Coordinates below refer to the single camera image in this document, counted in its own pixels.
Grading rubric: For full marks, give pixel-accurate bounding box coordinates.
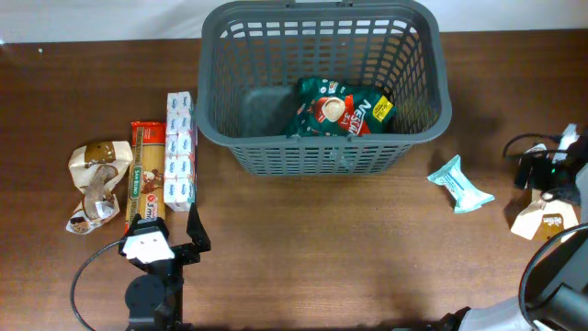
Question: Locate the light teal wipes packet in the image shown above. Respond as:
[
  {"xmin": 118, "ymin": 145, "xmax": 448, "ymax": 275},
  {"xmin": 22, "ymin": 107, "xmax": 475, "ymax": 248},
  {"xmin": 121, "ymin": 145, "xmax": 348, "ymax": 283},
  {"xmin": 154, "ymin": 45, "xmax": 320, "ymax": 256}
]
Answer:
[{"xmin": 427, "ymin": 154, "xmax": 494, "ymax": 213}]

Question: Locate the grey plastic shopping basket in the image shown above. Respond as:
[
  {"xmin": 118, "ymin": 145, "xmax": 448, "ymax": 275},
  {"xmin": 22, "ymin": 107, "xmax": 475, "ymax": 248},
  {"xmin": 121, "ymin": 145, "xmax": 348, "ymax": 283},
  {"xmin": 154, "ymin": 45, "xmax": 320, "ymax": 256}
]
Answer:
[{"xmin": 195, "ymin": 1, "xmax": 452, "ymax": 176}]

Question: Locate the green Nescafe coffee bag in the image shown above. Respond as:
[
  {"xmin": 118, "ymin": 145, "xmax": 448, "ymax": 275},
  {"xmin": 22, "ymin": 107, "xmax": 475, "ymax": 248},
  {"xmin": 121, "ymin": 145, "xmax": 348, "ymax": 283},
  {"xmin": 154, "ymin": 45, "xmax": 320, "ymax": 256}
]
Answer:
[{"xmin": 283, "ymin": 76, "xmax": 396, "ymax": 137}]

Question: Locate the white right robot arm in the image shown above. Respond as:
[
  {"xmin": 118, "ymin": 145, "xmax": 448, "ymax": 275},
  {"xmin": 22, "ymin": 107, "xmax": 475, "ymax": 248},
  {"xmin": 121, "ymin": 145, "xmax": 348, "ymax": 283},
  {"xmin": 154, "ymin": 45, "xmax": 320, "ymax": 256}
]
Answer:
[{"xmin": 431, "ymin": 133, "xmax": 587, "ymax": 331}]

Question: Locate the white tissue multipack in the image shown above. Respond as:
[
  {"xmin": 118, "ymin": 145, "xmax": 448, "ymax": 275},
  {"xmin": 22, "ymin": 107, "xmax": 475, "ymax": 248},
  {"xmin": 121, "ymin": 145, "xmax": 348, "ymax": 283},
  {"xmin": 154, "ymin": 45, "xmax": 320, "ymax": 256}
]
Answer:
[{"xmin": 164, "ymin": 91, "xmax": 198, "ymax": 211}]

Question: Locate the brown white snack bag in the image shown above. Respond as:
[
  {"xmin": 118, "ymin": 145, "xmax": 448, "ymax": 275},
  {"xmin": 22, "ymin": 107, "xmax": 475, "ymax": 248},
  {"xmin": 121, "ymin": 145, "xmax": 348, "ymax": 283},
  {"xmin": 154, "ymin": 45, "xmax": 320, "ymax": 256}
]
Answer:
[{"xmin": 65, "ymin": 141, "xmax": 133, "ymax": 234}]

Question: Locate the beige brown snack bag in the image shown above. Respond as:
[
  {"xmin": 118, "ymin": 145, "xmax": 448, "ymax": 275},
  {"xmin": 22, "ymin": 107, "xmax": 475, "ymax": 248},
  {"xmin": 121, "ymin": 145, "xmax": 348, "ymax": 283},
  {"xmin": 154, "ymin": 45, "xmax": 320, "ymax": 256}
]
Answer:
[{"xmin": 510, "ymin": 189, "xmax": 579, "ymax": 242}]

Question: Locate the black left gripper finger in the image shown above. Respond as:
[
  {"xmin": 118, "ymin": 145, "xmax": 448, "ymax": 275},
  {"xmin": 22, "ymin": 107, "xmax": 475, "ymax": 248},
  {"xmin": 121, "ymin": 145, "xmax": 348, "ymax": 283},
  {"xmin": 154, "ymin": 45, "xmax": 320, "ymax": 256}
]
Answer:
[
  {"xmin": 130, "ymin": 215, "xmax": 167, "ymax": 235},
  {"xmin": 187, "ymin": 202, "xmax": 211, "ymax": 253}
]

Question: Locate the orange spaghetti packet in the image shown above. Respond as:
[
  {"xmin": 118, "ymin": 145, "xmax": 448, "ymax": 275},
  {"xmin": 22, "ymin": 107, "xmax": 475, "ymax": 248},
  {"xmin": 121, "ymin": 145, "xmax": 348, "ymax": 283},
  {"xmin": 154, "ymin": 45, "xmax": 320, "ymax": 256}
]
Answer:
[{"xmin": 125, "ymin": 121, "xmax": 166, "ymax": 230}]

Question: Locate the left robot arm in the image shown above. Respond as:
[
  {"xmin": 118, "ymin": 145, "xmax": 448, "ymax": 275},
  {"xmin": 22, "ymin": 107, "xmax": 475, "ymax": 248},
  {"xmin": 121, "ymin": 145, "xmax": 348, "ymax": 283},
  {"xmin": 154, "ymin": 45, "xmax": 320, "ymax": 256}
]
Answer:
[{"xmin": 119, "ymin": 204, "xmax": 211, "ymax": 331}]

